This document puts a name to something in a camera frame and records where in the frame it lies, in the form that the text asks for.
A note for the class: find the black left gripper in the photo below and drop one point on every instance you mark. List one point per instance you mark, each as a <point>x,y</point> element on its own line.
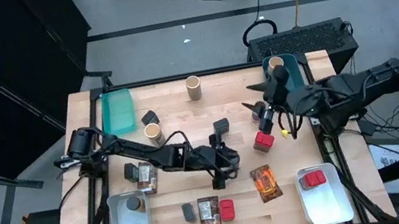
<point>212,159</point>

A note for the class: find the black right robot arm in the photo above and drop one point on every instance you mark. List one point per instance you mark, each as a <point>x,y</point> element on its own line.
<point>364,87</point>

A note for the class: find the black perforated computer case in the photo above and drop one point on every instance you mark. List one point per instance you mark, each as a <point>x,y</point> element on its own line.
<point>301,44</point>

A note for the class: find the black aluminium table frame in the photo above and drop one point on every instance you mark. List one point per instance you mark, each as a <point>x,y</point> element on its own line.
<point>177,77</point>

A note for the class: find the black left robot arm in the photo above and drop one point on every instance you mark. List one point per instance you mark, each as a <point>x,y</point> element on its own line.
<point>141,153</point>

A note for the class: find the blue-grey plastic bin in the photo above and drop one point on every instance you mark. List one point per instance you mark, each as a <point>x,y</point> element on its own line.
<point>293,70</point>

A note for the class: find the dark green pepper tin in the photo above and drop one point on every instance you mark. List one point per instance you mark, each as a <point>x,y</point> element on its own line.
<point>188,212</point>
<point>221,126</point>
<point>150,117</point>
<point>131,172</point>

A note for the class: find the orange spice jar black cap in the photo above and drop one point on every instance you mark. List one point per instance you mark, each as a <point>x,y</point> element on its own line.
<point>134,203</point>

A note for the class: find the orange spice pouch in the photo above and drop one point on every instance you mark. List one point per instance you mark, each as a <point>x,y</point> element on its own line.
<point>266,183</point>

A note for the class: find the white printed sheet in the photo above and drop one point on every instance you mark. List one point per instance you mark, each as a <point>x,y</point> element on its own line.
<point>393,160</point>

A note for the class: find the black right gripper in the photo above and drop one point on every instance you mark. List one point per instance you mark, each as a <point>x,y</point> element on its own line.
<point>276,92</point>

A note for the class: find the teal plastic bin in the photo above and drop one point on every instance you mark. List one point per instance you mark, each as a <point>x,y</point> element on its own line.
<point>117,114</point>

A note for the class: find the brown spice pouch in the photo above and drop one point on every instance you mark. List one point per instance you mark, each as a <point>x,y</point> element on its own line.
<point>209,215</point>
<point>147,177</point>

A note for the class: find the red smoked paprika tin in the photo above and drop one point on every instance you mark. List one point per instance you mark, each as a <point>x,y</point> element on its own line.
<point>263,142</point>
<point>314,179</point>
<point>227,210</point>

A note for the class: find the tan-lidded spice jar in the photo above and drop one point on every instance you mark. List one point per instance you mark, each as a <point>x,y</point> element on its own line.
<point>154,133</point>
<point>274,62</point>
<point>193,87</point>

